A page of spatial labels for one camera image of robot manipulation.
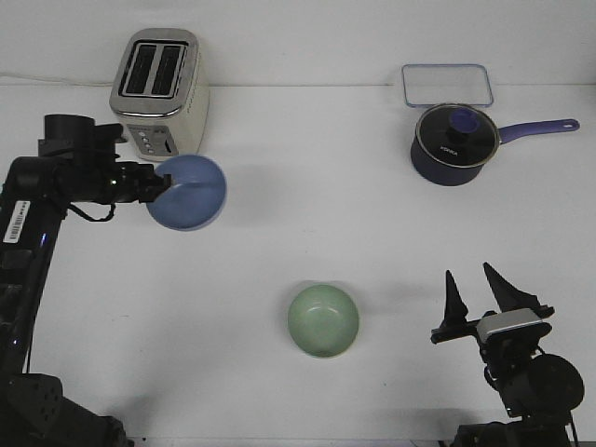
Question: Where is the clear container lid blue rim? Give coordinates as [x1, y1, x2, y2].
[401, 63, 494, 108]

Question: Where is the silver cream toaster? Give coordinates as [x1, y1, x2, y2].
[109, 28, 210, 162]

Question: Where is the dark blue saucepan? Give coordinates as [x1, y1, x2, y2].
[411, 118, 580, 186]

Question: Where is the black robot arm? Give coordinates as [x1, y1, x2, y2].
[430, 264, 585, 446]
[1, 115, 171, 446]

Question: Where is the green bowl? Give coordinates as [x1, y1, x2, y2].
[287, 283, 359, 359]

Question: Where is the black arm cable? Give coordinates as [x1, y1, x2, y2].
[55, 199, 116, 223]
[483, 344, 581, 443]

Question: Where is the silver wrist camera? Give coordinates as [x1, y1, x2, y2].
[476, 308, 542, 344]

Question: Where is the white toaster power cord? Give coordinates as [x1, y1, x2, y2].
[0, 70, 115, 88]

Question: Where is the glass pot lid blue knob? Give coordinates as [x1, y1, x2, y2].
[415, 103, 499, 168]

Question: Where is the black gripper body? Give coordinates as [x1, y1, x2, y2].
[430, 305, 554, 377]
[38, 114, 161, 205]

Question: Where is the blue bowl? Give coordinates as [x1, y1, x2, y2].
[146, 155, 227, 231]

